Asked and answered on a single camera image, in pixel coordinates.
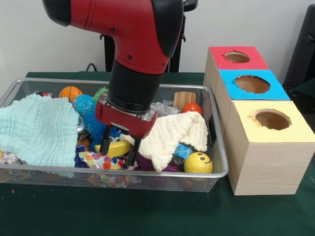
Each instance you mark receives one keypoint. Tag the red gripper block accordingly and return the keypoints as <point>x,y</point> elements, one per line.
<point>123,121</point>

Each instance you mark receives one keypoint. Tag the colourful polka dot cloth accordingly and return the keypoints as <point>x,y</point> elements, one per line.
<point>98,159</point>

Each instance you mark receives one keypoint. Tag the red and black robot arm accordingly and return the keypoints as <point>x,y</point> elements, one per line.
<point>133,32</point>

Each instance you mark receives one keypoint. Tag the silver mesh bin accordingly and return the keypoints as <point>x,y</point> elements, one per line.
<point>172,180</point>

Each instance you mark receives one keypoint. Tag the wooden box with three holes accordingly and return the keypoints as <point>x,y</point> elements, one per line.
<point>265,167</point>

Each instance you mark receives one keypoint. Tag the yellow banana toy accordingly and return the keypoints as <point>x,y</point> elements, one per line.
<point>118,147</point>

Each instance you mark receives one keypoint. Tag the blue spiky rubber ball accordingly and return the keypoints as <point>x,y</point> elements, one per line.
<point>89,123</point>

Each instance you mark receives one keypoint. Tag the cream muslin cloth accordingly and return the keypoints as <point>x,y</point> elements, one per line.
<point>172,135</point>

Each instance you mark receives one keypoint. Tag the green spiky rubber toy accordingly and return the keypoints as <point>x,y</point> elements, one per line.
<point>99,92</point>

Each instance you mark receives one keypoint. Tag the orange basketball toy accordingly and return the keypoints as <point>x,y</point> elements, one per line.
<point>70,93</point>

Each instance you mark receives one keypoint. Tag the yellow smiley face ball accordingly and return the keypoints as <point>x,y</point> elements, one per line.
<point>197,163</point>

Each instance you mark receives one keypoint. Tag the red orange ball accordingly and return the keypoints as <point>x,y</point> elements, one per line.
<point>192,108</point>

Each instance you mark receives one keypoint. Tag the mint green muslin cloth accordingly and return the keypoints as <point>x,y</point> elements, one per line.
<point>37,127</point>

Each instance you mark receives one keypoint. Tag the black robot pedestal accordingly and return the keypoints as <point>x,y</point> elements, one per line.
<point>176,61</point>

